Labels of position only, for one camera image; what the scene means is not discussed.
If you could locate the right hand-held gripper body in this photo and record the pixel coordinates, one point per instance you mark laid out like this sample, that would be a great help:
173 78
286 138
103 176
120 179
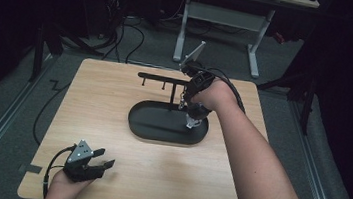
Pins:
200 80

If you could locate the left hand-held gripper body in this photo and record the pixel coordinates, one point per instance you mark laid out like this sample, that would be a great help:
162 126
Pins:
81 169

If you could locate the silver carabiner clip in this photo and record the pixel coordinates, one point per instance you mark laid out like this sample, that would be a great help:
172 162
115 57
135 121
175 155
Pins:
182 104

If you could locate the black and white plush toy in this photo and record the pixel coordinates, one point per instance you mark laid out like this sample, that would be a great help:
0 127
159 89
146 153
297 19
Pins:
198 112

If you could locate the black hook rack with tray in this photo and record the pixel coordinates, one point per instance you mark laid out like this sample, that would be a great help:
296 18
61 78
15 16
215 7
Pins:
161 124

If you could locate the person's right hand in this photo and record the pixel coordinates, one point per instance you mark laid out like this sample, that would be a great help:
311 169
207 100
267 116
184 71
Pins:
220 96

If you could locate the person's left hand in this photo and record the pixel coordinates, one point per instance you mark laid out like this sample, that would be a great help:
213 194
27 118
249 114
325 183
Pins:
61 190

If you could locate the black tape patch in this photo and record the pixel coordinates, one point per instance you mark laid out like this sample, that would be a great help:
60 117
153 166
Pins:
30 168

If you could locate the desk with white legs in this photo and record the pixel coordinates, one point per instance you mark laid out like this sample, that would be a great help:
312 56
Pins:
224 16

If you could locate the small red object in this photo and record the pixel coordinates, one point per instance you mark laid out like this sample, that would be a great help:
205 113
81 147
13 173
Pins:
279 37

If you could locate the black metal stand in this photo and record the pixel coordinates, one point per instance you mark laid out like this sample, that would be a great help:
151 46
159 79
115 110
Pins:
38 53
306 104

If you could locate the dark computer tower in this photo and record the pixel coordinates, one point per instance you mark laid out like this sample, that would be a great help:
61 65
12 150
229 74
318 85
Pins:
113 1

